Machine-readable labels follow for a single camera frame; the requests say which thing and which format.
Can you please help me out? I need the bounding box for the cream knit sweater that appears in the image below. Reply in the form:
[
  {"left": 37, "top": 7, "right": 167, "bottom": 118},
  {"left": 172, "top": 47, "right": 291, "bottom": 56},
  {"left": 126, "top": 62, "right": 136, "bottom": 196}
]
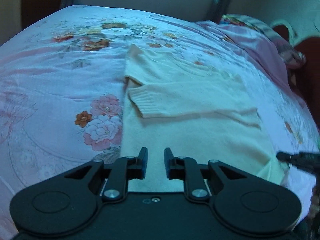
[{"left": 121, "top": 45, "right": 287, "bottom": 192}]

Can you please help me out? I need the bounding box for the colourful floral pillow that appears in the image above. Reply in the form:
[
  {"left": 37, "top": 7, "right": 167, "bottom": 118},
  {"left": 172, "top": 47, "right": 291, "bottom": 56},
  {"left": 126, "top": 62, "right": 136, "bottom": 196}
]
[{"left": 219, "top": 14, "right": 306, "bottom": 69}]

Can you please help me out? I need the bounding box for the red white headboard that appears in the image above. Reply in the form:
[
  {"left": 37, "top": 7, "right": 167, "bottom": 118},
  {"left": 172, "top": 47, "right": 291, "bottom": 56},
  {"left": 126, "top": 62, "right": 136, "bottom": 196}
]
[{"left": 270, "top": 20, "right": 319, "bottom": 53}]

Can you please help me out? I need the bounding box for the pink folded blanket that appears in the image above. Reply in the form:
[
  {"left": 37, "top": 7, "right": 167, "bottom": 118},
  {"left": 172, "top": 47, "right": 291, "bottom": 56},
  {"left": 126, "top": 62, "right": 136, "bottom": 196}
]
[{"left": 194, "top": 21, "right": 306, "bottom": 108}]

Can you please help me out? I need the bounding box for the floral pink bed sheet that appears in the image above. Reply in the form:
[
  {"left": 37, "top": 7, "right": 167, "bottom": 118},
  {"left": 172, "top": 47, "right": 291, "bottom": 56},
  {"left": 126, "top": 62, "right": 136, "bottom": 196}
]
[{"left": 1, "top": 5, "right": 319, "bottom": 239}]

